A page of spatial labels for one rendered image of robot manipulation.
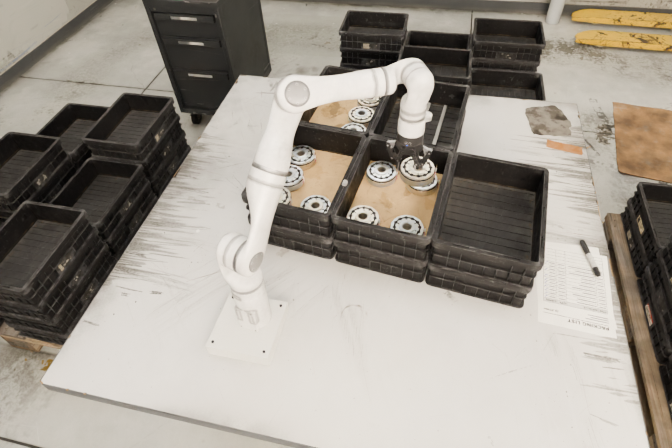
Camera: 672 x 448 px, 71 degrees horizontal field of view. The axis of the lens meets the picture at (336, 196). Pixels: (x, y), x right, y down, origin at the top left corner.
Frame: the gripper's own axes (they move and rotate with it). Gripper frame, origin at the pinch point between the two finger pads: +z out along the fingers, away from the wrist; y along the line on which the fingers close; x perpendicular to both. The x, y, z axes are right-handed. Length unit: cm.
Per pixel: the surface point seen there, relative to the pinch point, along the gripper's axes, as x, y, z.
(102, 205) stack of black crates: -2, -143, 64
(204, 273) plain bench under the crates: -38, -57, 31
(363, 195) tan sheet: 0.3, -13.8, 17.4
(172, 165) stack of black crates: 39, -134, 72
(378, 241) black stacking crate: -19.9, -2.7, 13.3
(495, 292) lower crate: -19.4, 33.2, 23.8
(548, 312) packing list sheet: -17, 49, 30
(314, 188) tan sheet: -1.6, -30.8, 17.5
